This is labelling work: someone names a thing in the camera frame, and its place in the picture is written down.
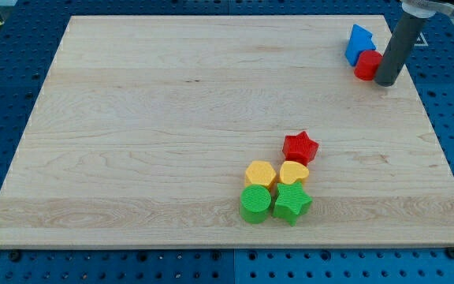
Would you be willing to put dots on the yellow hexagon block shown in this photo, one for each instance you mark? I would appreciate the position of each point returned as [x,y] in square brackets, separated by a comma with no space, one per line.
[260,173]

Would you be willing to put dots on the blue arrow block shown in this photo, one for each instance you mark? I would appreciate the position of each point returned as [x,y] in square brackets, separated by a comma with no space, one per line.
[359,41]

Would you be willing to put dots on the white rod mount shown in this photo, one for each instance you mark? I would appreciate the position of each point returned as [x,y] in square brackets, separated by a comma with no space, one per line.
[427,8]

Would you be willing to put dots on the green star block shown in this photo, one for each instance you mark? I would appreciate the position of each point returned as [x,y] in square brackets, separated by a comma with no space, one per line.
[291,201]

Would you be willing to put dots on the red cylinder block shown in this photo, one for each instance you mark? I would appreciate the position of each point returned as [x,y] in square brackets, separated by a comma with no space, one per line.
[367,64]

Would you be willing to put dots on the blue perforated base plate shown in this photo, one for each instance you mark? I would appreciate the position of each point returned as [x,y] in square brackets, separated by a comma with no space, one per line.
[29,38]

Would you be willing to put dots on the green cylinder block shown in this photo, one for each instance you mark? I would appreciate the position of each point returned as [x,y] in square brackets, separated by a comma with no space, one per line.
[255,201]

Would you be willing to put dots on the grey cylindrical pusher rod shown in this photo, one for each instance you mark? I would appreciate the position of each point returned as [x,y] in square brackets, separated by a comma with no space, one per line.
[398,49]

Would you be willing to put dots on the yellow heart block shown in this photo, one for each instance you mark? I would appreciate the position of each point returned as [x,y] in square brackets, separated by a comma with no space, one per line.
[291,172]

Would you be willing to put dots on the red star block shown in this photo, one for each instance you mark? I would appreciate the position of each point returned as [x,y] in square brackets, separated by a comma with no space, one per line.
[300,148]

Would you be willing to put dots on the wooden board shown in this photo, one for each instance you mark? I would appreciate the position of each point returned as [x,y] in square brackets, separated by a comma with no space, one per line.
[144,126]

